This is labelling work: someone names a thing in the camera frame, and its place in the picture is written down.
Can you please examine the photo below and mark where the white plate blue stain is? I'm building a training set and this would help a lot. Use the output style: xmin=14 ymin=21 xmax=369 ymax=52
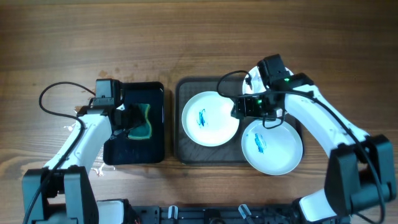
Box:
xmin=181 ymin=91 xmax=239 ymax=147

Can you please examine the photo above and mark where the black water tray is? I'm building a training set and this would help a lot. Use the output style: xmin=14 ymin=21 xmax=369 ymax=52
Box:
xmin=103 ymin=82 xmax=165 ymax=165

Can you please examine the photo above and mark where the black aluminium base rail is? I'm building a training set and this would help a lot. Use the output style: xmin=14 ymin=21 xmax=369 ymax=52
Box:
xmin=132 ymin=204 xmax=309 ymax=224

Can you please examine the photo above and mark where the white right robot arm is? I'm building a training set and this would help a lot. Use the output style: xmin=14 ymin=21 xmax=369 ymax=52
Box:
xmin=231 ymin=73 xmax=397 ymax=223

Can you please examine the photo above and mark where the green yellow sponge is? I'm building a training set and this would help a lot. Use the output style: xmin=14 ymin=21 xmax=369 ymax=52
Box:
xmin=127 ymin=103 xmax=152 ymax=140

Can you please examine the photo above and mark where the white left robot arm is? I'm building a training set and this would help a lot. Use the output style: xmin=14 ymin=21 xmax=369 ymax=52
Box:
xmin=22 ymin=105 xmax=144 ymax=223

